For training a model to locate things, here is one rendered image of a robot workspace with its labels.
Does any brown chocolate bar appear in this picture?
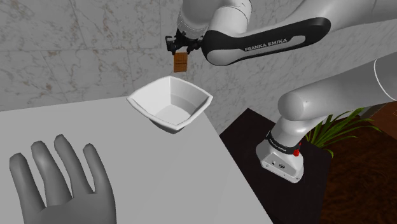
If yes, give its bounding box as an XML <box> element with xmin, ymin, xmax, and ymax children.
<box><xmin>173</xmin><ymin>51</ymin><xmax>189</xmax><ymax>73</ymax></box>

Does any white square bowl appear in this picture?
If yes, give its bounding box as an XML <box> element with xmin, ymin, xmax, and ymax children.
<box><xmin>126</xmin><ymin>75</ymin><xmax>214</xmax><ymax>135</ymax></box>

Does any green leafy plant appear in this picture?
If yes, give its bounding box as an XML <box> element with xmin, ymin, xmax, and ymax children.
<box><xmin>305</xmin><ymin>107</ymin><xmax>382</xmax><ymax>158</ymax></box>

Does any dark robot stand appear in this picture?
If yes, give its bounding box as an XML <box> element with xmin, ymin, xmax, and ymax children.
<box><xmin>219</xmin><ymin>107</ymin><xmax>333</xmax><ymax>224</ymax></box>

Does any grey hand sculpture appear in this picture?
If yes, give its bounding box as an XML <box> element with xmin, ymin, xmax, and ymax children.
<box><xmin>8</xmin><ymin>134</ymin><xmax>117</xmax><ymax>224</ymax></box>

